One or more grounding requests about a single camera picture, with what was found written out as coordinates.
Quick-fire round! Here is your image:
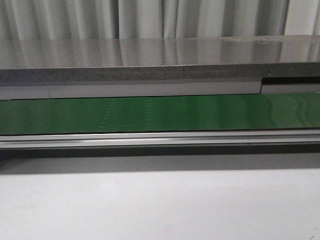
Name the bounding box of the green conveyor belt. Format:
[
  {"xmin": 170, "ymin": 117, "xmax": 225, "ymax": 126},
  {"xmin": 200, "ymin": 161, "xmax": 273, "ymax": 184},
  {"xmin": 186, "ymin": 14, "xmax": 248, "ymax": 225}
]
[{"xmin": 0, "ymin": 93, "xmax": 320, "ymax": 135}]

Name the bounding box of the aluminium conveyor front rail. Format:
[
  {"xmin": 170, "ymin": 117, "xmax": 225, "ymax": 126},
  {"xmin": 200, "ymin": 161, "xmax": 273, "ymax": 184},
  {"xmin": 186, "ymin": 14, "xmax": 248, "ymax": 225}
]
[{"xmin": 0, "ymin": 129, "xmax": 320, "ymax": 150}]

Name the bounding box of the white pleated curtain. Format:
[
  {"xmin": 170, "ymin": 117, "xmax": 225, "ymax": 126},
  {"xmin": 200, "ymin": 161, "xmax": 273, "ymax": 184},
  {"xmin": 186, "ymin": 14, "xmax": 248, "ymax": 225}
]
[{"xmin": 0, "ymin": 0, "xmax": 320, "ymax": 40}]

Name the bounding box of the grey conveyor rear guide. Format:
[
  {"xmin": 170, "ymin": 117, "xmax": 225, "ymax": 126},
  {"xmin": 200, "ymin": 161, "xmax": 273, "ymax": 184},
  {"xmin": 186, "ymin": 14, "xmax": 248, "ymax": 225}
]
[{"xmin": 0, "ymin": 79, "xmax": 320, "ymax": 100}]

